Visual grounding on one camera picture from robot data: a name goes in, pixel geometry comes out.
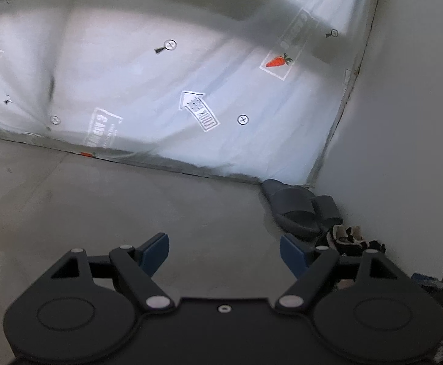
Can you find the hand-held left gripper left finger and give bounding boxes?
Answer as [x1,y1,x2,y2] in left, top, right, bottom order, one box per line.
[35,232,175,310]

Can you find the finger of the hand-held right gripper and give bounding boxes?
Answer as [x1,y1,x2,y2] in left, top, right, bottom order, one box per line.
[411,271,443,290]

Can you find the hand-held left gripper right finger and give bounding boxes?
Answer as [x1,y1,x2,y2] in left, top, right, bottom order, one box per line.
[276,233,418,310]

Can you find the grey slide sandal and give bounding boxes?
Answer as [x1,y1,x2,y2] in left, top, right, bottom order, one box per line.
[262,179,321,241]
[312,195,344,233]

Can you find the white printed plastic sheet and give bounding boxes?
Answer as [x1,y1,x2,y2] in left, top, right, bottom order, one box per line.
[0,0,381,188]

